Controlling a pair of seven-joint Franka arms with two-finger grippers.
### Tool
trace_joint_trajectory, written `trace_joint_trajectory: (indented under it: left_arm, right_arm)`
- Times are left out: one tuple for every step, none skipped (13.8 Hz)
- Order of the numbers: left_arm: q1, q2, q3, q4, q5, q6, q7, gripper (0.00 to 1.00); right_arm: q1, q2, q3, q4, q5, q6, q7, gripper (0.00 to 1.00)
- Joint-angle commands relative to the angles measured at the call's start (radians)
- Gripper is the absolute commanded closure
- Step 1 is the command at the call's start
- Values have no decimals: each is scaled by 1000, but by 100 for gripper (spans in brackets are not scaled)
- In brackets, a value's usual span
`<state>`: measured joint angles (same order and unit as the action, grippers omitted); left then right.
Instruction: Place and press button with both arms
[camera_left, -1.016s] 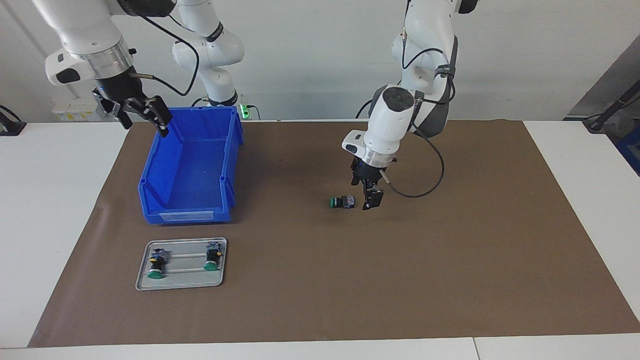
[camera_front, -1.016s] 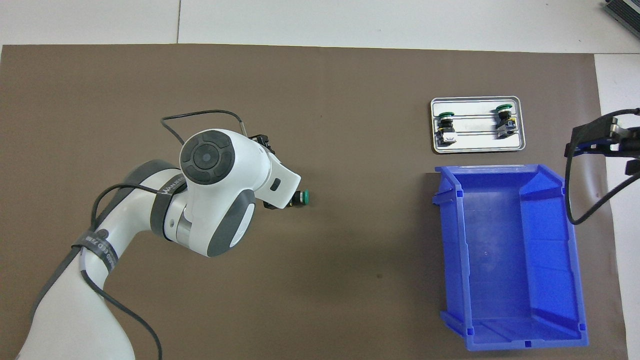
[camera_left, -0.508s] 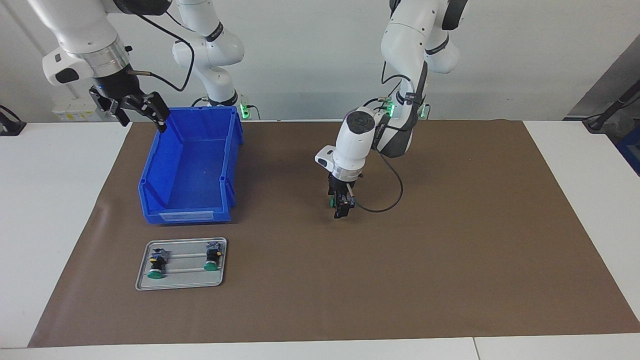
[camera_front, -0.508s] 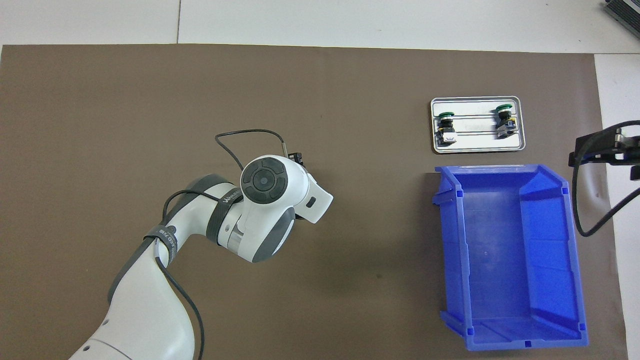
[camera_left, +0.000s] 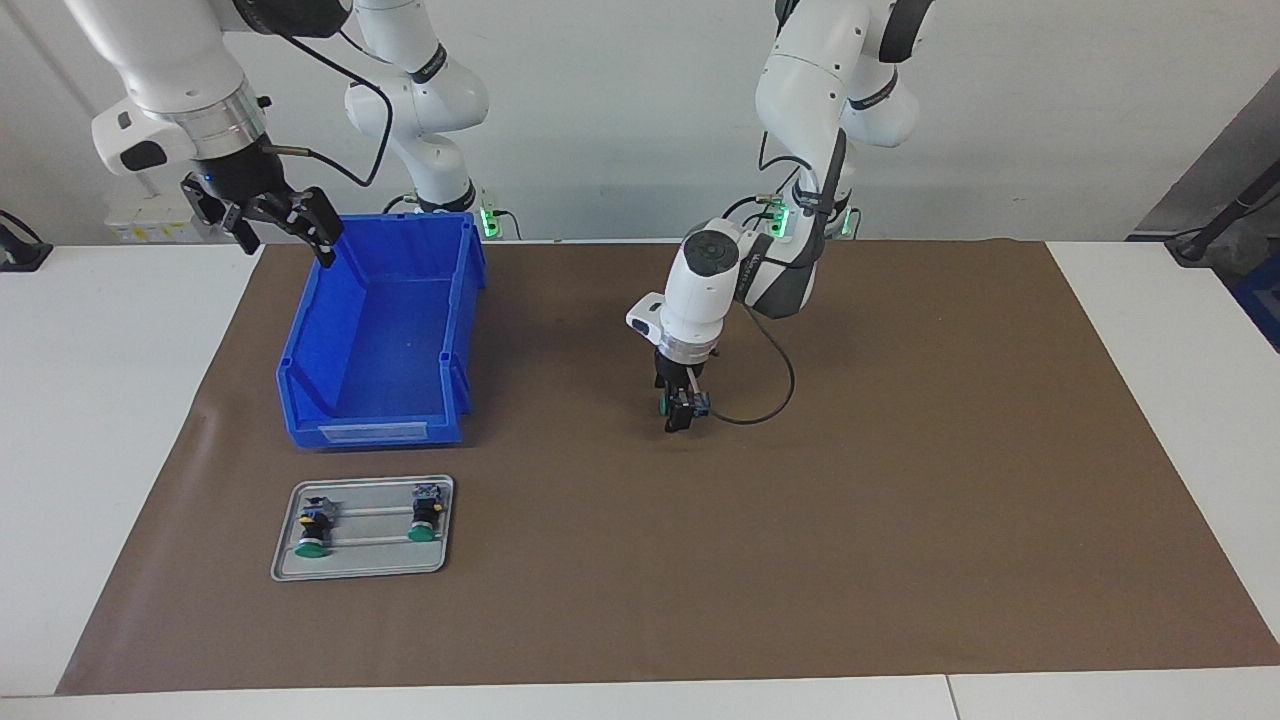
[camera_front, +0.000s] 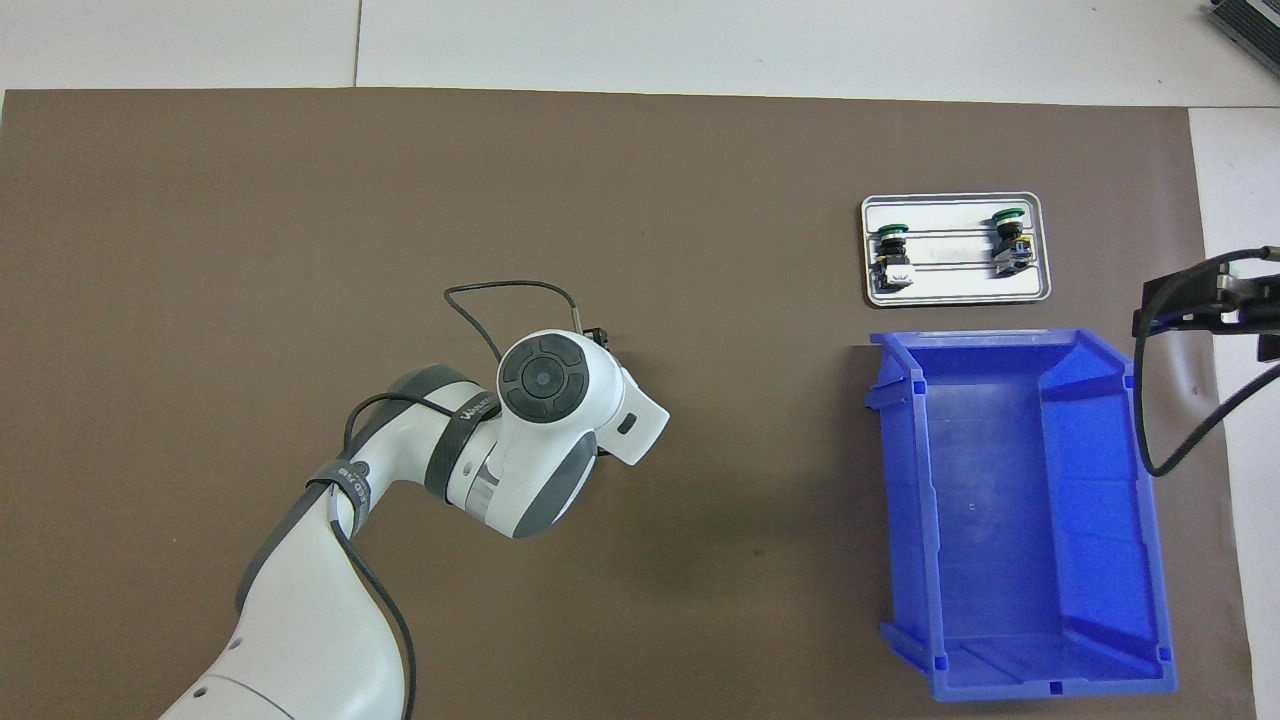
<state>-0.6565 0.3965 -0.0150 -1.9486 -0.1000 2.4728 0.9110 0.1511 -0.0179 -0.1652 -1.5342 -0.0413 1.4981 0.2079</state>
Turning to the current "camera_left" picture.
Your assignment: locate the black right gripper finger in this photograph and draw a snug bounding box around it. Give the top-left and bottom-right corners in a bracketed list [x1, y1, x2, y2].
[250, 186, 346, 267]
[182, 175, 263, 256]

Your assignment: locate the grey metal tray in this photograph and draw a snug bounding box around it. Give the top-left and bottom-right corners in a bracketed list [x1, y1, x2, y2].
[270, 474, 455, 582]

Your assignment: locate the black clamp mount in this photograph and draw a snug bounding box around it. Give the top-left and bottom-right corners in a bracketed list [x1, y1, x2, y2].
[0, 210, 53, 273]

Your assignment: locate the blue plastic storage bin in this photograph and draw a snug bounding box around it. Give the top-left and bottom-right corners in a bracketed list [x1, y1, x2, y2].
[276, 212, 488, 449]

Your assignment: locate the brown table mat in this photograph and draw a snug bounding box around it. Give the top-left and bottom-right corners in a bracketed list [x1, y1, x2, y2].
[55, 240, 1280, 696]

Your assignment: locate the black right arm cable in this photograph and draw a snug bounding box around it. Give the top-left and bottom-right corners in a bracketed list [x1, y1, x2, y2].
[230, 0, 394, 189]

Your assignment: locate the black arm base cable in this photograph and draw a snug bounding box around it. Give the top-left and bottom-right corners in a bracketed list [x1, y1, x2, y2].
[720, 150, 806, 223]

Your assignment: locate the blue crate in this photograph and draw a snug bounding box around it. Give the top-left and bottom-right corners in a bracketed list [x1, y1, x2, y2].
[1230, 250, 1280, 353]

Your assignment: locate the white wall socket box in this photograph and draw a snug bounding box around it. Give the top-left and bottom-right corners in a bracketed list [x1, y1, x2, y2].
[105, 193, 233, 244]

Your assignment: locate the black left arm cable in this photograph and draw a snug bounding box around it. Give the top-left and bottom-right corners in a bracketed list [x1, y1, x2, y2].
[700, 130, 851, 427]

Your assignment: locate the black stand with pole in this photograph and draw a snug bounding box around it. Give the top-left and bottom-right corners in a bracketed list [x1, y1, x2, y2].
[1165, 160, 1280, 266]

